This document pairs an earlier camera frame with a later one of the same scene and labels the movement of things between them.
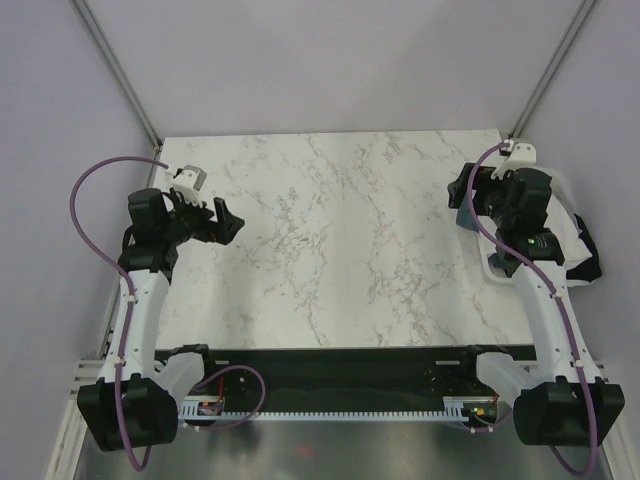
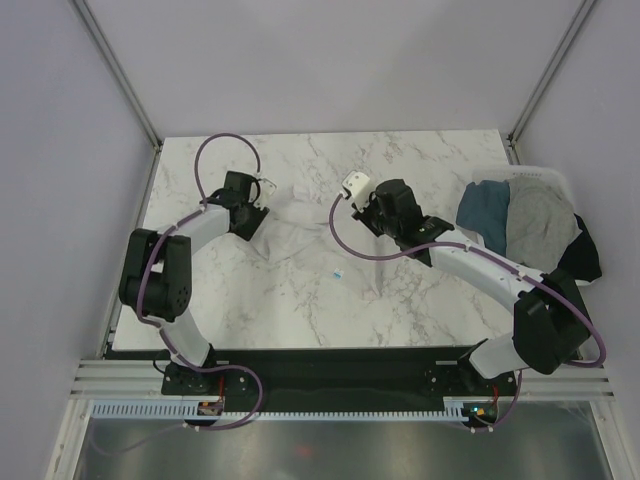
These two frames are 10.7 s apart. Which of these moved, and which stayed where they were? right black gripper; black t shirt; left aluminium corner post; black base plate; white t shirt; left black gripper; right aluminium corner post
Moved: white t shirt; right black gripper; left black gripper
Stayed: left aluminium corner post; right aluminium corner post; black base plate; black t shirt
